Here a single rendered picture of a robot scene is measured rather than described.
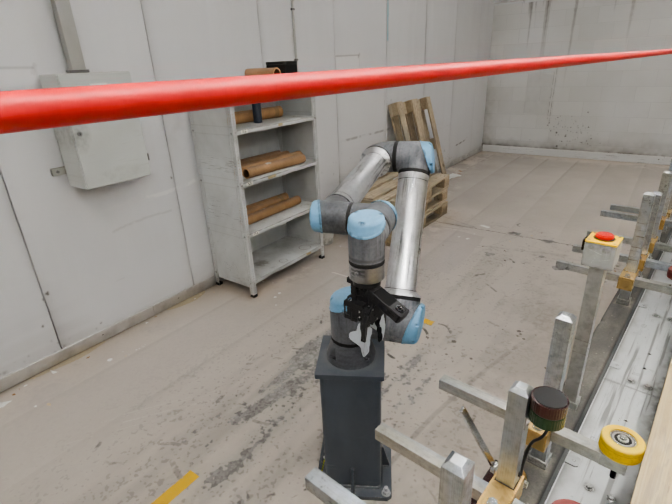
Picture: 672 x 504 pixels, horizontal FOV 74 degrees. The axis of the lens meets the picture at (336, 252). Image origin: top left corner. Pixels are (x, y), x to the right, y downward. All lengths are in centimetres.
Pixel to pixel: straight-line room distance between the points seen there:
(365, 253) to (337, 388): 78
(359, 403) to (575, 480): 74
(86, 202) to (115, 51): 92
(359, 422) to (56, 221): 210
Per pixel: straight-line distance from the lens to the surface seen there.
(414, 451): 107
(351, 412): 180
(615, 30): 844
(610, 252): 125
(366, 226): 103
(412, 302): 157
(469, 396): 124
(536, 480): 129
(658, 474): 113
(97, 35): 316
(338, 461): 199
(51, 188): 301
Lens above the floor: 165
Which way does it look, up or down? 23 degrees down
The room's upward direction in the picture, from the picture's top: 3 degrees counter-clockwise
